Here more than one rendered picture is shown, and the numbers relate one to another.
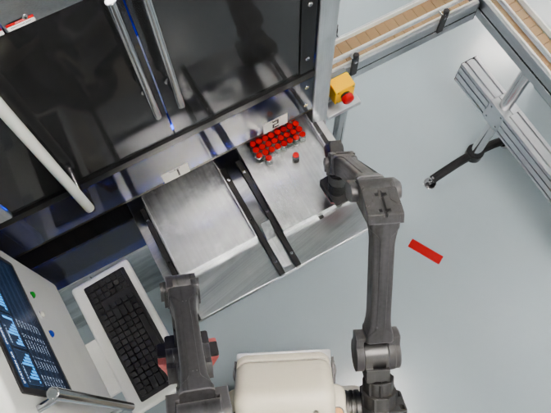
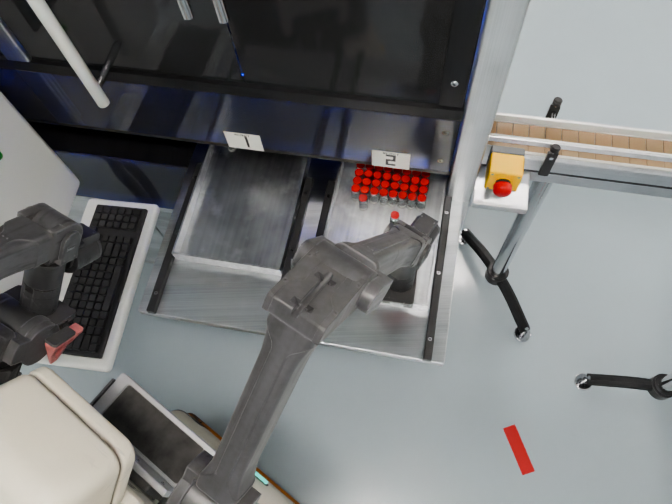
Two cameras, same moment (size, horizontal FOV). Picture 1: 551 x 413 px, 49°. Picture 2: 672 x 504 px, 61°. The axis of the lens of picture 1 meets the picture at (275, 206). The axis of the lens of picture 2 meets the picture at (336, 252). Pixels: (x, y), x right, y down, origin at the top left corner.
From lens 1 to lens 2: 75 cm
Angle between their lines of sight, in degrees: 17
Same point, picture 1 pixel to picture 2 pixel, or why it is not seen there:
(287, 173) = (373, 230)
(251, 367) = (28, 386)
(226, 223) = (266, 236)
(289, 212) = not seen: hidden behind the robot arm
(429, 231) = (540, 431)
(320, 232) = (353, 319)
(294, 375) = (50, 440)
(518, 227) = not seen: outside the picture
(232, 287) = (213, 305)
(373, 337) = (205, 481)
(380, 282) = (246, 411)
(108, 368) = not seen: hidden behind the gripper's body
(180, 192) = (250, 174)
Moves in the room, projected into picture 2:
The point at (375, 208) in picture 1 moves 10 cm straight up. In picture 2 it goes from (292, 292) to (278, 253)
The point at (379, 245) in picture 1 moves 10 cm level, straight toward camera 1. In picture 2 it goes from (267, 353) to (182, 389)
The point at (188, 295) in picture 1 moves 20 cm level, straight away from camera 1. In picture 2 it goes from (22, 236) to (57, 119)
